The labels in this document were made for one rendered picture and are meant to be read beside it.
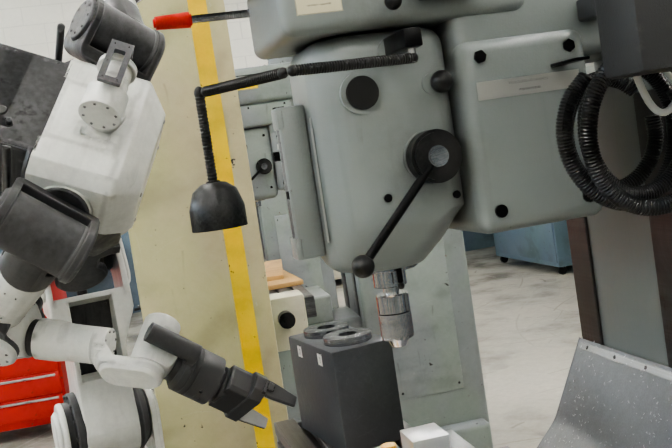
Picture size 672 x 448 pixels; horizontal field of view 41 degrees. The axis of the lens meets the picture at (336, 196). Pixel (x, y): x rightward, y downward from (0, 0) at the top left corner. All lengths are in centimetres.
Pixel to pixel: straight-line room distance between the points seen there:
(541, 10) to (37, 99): 81
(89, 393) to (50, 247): 50
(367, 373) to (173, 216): 145
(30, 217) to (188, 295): 162
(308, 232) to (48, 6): 928
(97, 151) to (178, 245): 149
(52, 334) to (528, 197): 85
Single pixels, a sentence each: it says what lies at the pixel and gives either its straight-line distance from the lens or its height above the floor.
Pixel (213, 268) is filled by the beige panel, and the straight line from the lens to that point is 296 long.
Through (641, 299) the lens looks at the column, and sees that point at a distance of 141.
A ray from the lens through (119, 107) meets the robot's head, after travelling 140.
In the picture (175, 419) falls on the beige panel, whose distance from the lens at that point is 303.
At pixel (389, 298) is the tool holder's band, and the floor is 127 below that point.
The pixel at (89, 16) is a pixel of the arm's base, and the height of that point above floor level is 177.
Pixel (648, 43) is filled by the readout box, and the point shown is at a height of 154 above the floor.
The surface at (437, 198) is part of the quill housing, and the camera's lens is 118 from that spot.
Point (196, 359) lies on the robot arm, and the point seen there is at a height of 117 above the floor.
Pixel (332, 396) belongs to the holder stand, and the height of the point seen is 105.
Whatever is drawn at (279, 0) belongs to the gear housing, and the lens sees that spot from 113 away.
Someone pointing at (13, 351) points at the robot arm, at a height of 123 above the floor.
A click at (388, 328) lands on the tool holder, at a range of 126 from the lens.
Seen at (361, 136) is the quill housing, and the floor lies 149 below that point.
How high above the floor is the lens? 148
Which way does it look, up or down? 3 degrees down
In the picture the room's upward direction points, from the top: 9 degrees counter-clockwise
